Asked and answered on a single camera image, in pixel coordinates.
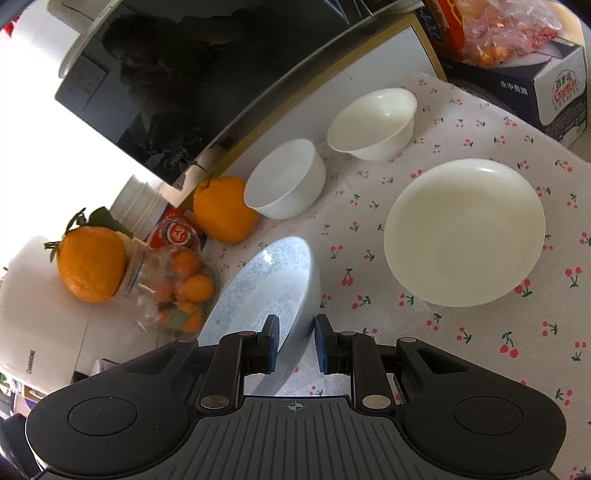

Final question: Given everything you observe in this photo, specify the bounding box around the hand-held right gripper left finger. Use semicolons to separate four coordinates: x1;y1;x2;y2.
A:
121;315;281;412

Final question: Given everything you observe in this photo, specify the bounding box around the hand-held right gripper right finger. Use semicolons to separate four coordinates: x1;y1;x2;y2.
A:
314;315;472;411

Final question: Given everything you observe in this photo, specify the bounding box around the blue patterned plate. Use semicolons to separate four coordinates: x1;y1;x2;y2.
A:
198;235;321;398

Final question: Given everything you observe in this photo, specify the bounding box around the round white bowl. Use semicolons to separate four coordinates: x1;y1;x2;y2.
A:
243;140;328;220

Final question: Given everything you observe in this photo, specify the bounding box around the large white bowl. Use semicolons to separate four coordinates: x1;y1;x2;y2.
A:
383;158;547;308

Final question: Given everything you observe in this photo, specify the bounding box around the pile of small mandarins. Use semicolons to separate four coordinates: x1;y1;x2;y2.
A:
154;249;217;334

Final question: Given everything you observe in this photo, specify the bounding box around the cherry print tablecloth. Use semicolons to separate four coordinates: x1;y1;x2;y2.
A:
198;74;591;480

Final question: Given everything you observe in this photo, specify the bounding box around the glass jar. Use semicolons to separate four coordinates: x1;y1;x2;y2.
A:
113;235;222;342

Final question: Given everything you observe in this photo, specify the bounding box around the large orange with stem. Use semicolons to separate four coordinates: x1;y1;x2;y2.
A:
193;174;262;244

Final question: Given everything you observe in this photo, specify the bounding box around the stack of white paper cups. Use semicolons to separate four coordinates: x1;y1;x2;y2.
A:
111;174;174;238

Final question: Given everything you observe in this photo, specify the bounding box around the large orange with leaves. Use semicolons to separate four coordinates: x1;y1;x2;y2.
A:
44;208;127;304

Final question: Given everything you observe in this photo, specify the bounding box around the flared white bowl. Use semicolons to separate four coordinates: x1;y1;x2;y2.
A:
327;88;418;162

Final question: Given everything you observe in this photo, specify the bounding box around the white appliance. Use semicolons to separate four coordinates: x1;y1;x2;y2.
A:
0;235;139;384

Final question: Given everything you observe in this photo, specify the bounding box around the black microwave oven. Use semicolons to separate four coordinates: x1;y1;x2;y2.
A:
54;0;416;188

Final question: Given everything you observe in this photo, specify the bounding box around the cardboard box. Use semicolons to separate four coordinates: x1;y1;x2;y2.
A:
443;39;587;148

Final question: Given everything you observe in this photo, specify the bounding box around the red patterned box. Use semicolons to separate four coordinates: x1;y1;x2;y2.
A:
425;0;467;61

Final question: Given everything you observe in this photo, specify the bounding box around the clear plastic bag of fruit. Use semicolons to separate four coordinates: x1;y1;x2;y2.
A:
455;0;566;68

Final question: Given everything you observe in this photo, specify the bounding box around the white cylindrical container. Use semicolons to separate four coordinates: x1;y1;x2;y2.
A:
9;0;127;77

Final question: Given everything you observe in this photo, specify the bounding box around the white panel with wooden frame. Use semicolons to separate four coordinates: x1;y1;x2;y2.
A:
159;14;446;213

